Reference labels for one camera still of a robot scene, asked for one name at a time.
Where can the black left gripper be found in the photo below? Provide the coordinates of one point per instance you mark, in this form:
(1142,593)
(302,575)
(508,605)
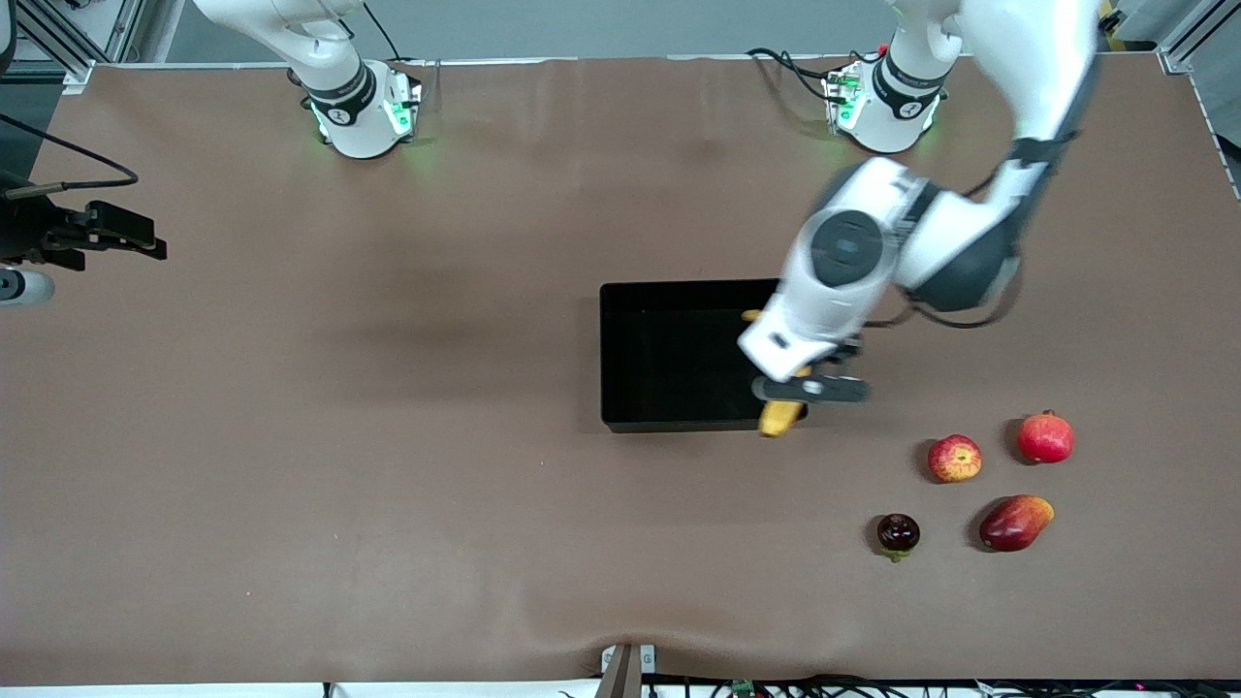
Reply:
(847,351)

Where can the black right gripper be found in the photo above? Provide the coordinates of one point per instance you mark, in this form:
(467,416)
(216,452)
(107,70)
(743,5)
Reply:
(37,231)

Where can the yellow banana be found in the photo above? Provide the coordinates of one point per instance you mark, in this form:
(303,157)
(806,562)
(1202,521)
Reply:
(780,419)

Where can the red yellow apple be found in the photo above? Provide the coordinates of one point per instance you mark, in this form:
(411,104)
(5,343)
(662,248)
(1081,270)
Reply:
(955,459)

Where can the black plastic box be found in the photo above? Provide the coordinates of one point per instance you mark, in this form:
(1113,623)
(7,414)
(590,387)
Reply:
(669,368)

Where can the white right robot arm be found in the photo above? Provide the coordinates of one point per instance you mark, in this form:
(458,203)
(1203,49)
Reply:
(339,107)

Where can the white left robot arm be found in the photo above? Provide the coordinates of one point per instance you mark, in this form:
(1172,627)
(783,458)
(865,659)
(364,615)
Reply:
(1028,58)

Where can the dark purple mangosteen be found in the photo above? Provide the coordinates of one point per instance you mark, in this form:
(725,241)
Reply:
(899,531)

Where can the red pomegranate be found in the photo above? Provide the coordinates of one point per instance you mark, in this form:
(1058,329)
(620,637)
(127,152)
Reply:
(1047,439)

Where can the red orange mango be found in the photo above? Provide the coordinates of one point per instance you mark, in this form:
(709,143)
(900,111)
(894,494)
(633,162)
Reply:
(1013,525)

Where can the small green connector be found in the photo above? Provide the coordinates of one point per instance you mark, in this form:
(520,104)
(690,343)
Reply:
(743,688)

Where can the brown table cover sheet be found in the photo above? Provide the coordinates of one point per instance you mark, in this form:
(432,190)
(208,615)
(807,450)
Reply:
(388,485)

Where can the aluminium frame profile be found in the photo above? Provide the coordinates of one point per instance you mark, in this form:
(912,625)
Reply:
(58,41)
(1197,34)

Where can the metal mount bracket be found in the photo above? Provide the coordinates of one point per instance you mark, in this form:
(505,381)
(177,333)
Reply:
(620,674)

